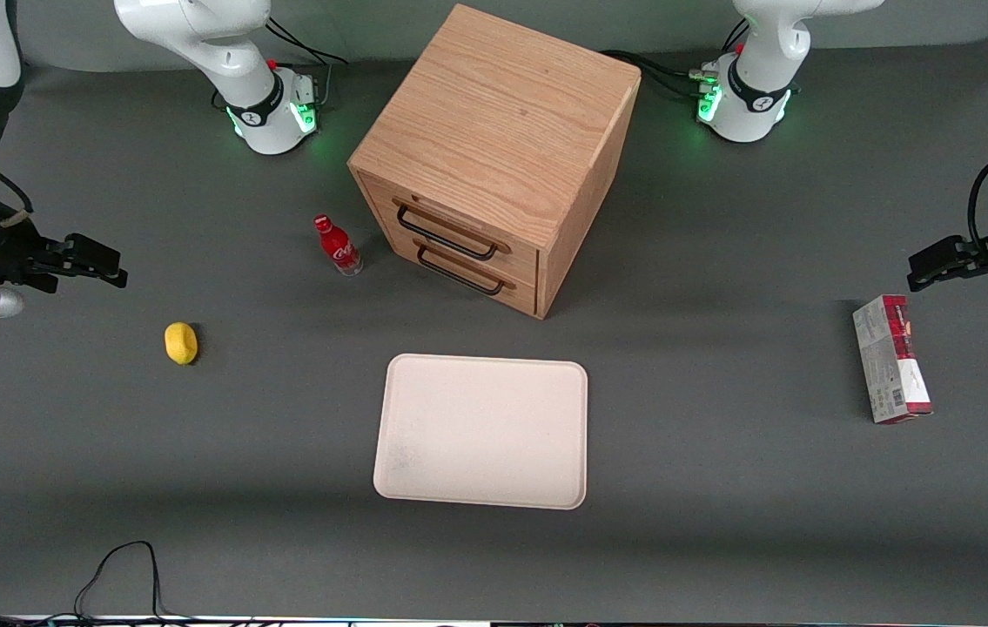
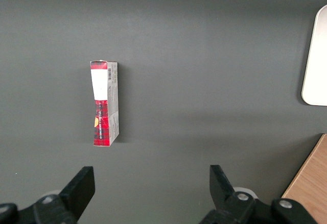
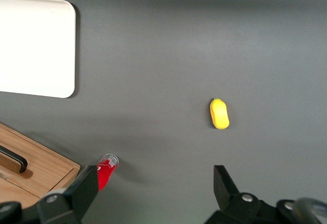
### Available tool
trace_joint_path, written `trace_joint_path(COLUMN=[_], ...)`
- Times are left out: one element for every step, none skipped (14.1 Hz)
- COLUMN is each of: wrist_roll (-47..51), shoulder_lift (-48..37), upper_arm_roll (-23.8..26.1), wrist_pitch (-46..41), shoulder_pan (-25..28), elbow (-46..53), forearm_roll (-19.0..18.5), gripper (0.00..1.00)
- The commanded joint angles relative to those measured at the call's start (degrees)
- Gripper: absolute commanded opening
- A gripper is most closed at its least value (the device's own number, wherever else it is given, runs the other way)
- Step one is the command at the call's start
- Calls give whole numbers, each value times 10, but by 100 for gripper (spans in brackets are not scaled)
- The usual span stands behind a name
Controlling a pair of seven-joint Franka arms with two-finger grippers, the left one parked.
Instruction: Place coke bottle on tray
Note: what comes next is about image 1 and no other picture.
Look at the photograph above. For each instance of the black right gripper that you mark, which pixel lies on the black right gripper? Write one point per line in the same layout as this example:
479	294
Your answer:
8	252

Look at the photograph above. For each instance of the red coke bottle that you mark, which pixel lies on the red coke bottle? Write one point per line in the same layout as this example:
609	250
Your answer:
339	248

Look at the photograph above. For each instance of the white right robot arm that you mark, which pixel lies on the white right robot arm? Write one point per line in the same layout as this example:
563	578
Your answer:
232	61

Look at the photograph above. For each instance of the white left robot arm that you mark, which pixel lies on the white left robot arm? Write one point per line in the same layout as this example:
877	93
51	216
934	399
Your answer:
759	78

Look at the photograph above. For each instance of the cream plastic tray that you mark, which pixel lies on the cream plastic tray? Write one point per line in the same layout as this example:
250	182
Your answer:
482	431

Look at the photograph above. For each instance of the red grey carton box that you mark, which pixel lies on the red grey carton box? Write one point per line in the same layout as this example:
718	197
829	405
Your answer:
890	361

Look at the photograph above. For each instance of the yellow lemon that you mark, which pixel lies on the yellow lemon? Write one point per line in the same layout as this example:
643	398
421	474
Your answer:
181	343

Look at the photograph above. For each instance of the wooden drawer cabinet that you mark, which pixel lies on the wooden drawer cabinet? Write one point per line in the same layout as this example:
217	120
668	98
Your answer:
502	131

